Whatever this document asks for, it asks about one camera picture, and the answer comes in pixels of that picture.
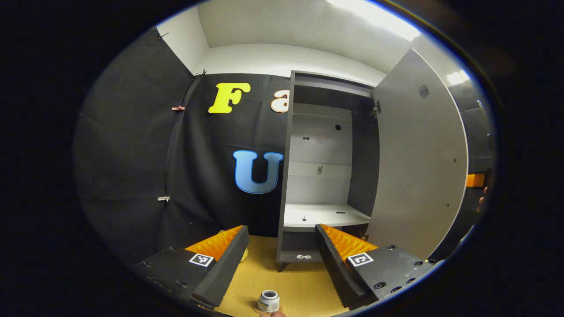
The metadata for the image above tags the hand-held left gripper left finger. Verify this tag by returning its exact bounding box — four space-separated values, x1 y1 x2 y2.
132 225 250 310

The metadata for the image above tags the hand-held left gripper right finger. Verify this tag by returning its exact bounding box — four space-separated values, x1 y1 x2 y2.
315 223 445 311

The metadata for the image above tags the round brown coaster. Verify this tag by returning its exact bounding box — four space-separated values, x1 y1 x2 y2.
252 303 286 317

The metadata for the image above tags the small white bottle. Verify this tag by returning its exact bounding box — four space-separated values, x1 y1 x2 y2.
257 290 281 314

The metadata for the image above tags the pale cabinet door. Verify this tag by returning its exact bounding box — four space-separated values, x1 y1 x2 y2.
367 48 469 261

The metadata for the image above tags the dark grey cabinet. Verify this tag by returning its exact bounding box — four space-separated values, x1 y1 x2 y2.
275 70 388 273

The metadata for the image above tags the ceiling light panel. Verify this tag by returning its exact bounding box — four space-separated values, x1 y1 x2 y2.
446 70 471 86

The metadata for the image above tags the black backdrop cloth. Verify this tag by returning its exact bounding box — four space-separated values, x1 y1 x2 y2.
73 26 496 265

